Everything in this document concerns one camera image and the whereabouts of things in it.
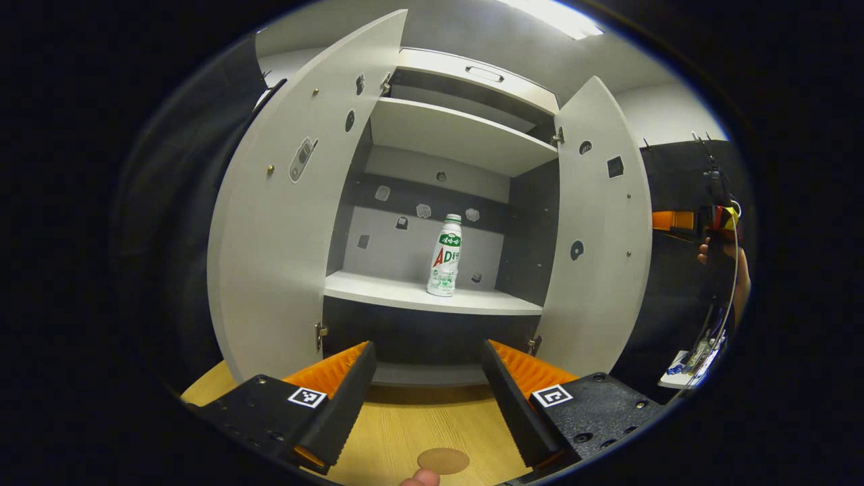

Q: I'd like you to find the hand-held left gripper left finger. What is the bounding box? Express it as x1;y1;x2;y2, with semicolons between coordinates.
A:
192;341;379;477

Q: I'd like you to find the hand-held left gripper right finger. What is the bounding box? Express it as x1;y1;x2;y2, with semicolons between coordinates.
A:
481;340;669;473

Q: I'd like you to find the white cabinet door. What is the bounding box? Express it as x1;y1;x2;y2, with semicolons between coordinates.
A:
206;8;409;384
535;76;654;379

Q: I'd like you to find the white plastic drink bottle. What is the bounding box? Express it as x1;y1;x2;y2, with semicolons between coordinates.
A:
427;213;464;298

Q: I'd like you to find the round brown coaster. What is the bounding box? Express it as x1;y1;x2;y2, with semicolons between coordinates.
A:
416;447;471;475

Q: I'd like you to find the white side table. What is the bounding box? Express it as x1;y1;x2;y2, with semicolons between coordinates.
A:
658;337;728;390

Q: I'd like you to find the large ceiling light panel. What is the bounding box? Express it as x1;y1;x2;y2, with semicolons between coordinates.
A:
496;0;605;40

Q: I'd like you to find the black backdrop cloth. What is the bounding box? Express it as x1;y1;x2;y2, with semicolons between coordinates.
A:
111;34;753;399

